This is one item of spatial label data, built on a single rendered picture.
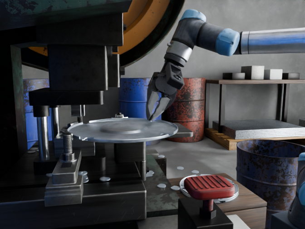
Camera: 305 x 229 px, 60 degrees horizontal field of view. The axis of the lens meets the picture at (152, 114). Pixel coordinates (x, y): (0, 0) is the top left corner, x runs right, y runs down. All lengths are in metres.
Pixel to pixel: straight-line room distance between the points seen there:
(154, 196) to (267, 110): 4.35
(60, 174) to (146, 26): 0.71
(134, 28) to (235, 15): 3.65
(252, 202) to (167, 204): 0.78
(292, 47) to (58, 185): 0.75
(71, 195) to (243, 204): 0.95
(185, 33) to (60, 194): 0.57
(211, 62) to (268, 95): 1.19
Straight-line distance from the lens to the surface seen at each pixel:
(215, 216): 0.46
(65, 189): 0.50
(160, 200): 0.63
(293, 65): 5.13
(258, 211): 1.36
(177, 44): 0.83
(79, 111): 0.68
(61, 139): 0.65
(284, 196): 1.72
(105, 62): 0.63
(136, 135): 0.63
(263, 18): 4.85
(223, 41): 0.81
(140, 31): 1.05
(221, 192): 0.42
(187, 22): 0.85
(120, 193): 0.52
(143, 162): 0.70
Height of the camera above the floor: 0.93
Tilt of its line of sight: 9 degrees down
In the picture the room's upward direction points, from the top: straight up
